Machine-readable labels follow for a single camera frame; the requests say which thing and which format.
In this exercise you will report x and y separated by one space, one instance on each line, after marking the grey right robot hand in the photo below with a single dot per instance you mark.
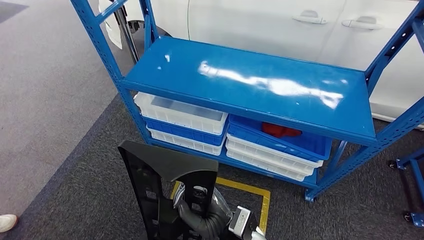
212 225

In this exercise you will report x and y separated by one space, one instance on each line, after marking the black plastic bracket part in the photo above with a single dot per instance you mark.
159 159

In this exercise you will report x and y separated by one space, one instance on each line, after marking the red part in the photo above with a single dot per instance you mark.
280 130

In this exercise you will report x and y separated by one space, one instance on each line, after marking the blue metal shelf rack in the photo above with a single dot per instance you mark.
232 76

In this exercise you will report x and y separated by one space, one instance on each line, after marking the blue wheeled shelf cart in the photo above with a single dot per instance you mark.
416 172

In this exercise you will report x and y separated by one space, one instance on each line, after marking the white plastic bin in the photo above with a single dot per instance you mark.
258 164
265 154
185 142
149 106

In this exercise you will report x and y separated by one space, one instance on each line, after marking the person's white shoe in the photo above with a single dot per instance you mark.
7 222

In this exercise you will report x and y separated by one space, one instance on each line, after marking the dark metal pole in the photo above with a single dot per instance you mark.
127 36

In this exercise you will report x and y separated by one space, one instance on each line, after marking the white car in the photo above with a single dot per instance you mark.
265 20

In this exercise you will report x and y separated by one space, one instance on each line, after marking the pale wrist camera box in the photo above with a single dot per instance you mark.
242 222

